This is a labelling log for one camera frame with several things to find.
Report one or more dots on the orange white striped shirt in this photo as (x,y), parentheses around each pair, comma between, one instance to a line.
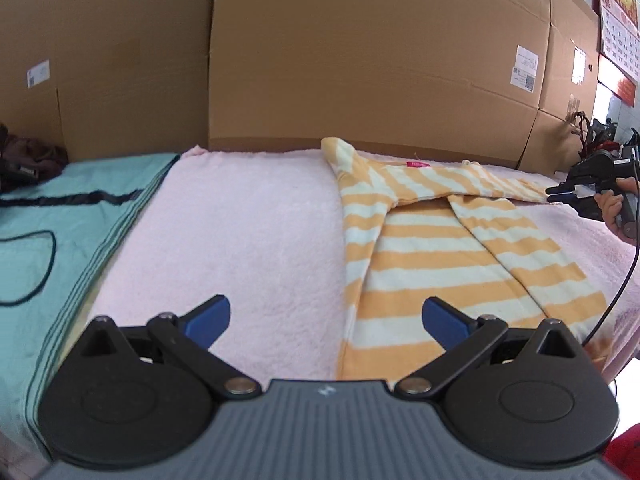
(425,260)

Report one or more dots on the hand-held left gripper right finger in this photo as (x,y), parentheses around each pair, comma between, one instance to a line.
(442,322)

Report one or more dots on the person's right hand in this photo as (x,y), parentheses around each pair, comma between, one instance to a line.
(607,207)

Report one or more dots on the white shipping label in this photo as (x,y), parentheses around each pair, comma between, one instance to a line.
(38,74)
(524,67)
(578,65)

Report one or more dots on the teal blanket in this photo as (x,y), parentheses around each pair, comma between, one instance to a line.
(60,270)

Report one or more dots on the red wall calendar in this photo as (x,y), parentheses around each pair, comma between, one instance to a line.
(620,25)

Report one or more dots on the large cardboard box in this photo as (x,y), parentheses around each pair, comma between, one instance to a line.
(350,60)

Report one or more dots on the cluttered white table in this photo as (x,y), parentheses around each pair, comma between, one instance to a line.
(607,132)

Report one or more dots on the pink towel blanket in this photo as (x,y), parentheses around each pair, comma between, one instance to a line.
(240,220)

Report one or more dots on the dark clothes pile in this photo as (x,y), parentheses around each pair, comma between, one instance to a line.
(30,157)

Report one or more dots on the person's red clothing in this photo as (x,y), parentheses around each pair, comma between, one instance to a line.
(625,452)

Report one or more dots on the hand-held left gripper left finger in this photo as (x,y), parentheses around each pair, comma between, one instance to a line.
(212,317)

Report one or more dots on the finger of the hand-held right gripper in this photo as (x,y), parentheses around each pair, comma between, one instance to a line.
(562,200)
(557,190)

